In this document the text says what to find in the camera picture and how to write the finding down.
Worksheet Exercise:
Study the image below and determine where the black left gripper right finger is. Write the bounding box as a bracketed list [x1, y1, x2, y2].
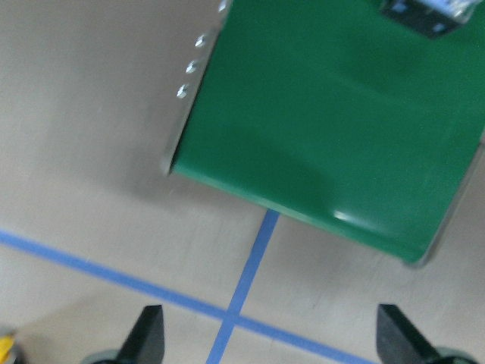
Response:
[377, 304, 442, 364]

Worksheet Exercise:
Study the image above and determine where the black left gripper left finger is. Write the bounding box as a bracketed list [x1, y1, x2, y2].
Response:
[114, 305, 164, 364]

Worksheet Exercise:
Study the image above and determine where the green conveyor belt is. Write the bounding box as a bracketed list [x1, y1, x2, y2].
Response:
[161, 1, 484, 267]

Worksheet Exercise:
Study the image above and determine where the yellow push button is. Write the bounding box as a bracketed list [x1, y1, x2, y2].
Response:
[0, 328, 22, 364]
[380, 0, 481, 39]

